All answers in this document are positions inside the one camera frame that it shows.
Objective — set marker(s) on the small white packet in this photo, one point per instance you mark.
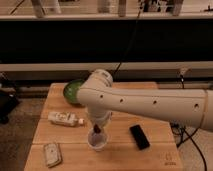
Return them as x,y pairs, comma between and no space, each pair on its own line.
52,154

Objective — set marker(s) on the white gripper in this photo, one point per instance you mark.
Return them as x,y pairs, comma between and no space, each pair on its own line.
99,117

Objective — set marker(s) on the dark object at left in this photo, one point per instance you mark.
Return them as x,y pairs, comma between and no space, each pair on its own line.
8,101

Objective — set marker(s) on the black smartphone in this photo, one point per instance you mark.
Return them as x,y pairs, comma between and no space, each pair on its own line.
139,137

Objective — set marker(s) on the green ceramic bowl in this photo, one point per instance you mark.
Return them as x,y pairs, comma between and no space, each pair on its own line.
70,91

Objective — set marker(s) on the translucent ceramic cup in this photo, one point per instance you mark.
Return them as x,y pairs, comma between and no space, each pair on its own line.
97,141

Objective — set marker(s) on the red chili pepper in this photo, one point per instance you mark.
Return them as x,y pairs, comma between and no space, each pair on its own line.
96,129

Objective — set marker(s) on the white plastic bottle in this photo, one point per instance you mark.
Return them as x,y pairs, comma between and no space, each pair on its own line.
65,119

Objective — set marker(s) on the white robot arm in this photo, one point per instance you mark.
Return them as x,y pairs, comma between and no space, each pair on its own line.
190,107

